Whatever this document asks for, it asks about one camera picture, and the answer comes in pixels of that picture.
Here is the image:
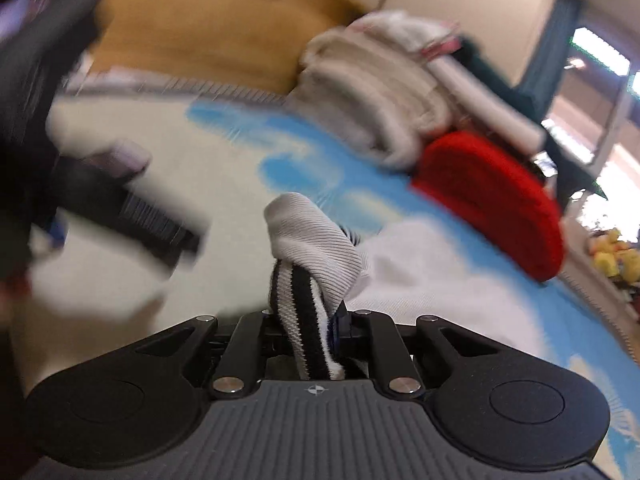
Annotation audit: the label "folded cream quilt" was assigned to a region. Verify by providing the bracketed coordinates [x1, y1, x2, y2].
[285, 27, 454, 171]

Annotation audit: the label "folded white blanket stack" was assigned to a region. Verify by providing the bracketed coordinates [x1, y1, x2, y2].
[348, 11, 544, 156]

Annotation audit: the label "teal shark plush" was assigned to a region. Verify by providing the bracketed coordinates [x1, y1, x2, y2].
[452, 36, 608, 211]

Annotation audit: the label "red folded blanket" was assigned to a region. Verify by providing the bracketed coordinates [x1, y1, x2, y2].
[411, 131, 565, 282]

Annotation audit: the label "blue curtain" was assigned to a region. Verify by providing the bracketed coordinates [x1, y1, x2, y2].
[518, 0, 584, 122]

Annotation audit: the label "striped black white hooded top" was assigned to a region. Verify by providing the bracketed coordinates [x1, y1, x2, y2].
[264, 193, 551, 380]

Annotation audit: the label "blue cream patterned bed mat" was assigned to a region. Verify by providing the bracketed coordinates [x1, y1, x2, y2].
[11, 96, 639, 479]

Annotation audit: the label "yellow plush toys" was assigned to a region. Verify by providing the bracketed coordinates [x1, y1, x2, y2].
[586, 228, 639, 287]

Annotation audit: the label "wooden headboard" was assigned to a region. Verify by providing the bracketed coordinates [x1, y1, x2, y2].
[91, 0, 367, 93]

